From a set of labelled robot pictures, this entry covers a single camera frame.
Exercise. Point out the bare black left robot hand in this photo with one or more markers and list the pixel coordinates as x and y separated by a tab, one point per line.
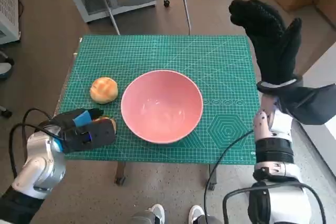
81	119

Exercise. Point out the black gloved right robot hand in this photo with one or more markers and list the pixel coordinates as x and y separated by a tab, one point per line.
273	51

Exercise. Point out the oblong orange toy bread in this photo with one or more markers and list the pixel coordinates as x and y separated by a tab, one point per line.
113	123

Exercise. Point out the round toy bread bun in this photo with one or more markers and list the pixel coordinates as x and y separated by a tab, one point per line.
103	90

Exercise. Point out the pink bowl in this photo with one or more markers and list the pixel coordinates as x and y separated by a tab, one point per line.
162	108

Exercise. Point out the metal table leg with caster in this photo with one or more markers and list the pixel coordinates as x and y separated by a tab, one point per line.
120	174
212	178

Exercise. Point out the person's shoe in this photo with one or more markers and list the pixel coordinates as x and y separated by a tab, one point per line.
5	70

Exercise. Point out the green cutting mat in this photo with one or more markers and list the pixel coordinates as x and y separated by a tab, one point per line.
162	51

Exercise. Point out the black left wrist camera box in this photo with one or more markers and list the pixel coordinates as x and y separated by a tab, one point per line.
99	134

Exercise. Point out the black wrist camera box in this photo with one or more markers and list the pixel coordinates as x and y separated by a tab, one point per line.
99	134
312	106

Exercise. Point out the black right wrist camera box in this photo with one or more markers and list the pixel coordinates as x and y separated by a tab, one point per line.
312	106

